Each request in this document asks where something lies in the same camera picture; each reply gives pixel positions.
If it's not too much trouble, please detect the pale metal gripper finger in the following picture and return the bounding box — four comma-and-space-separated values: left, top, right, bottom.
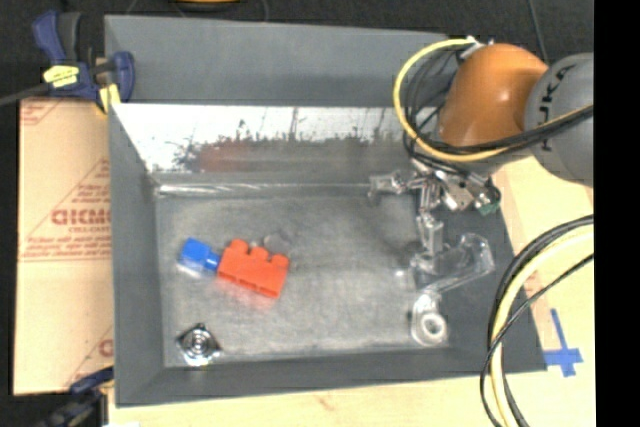
415, 210, 446, 269
367, 170, 419, 206

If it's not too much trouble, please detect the clear plastic object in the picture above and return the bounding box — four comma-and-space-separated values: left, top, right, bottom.
395, 233, 497, 348

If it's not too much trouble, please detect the grey metal bin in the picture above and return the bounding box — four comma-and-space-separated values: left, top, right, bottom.
103, 14, 547, 407

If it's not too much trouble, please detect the orange-red toy brick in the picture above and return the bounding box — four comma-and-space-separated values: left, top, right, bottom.
214, 238, 291, 300

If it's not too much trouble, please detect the small blue toy block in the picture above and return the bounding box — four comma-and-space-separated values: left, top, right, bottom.
178, 237, 222, 277

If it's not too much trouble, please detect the round silver metal piece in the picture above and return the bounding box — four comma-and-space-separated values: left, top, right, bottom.
175, 322, 223, 367

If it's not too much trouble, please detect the brown cardboard board red print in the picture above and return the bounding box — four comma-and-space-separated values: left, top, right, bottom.
12, 96, 117, 396

